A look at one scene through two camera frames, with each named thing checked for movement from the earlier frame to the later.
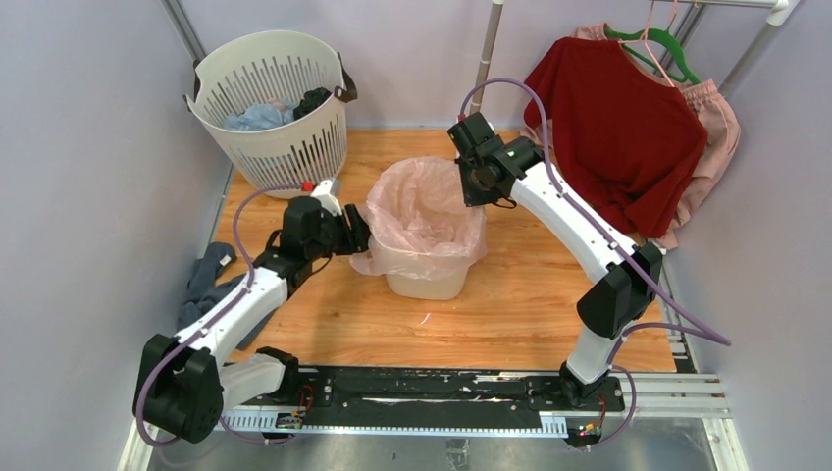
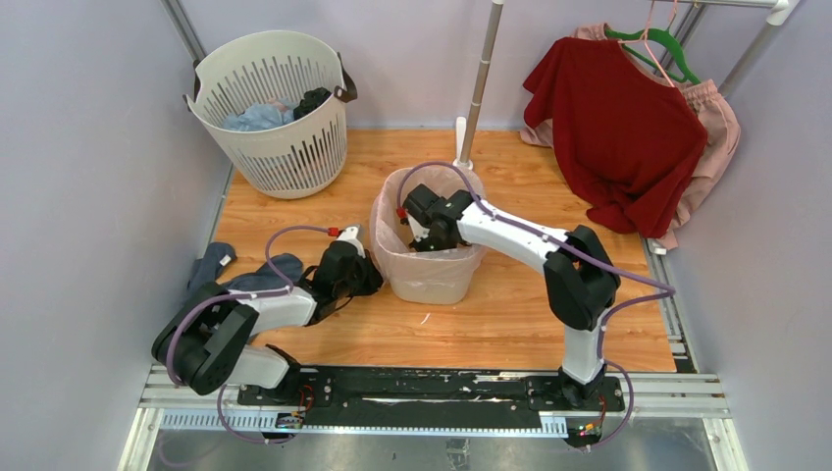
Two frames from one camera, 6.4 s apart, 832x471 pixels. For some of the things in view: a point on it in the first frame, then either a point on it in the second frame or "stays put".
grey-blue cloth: x=203 y=292 stays put
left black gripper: x=356 y=237 → x=373 y=278
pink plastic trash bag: x=421 y=226 stays put
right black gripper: x=471 y=197 → x=420 y=244
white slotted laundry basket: x=278 y=98 stays put
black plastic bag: x=311 y=99 stays put
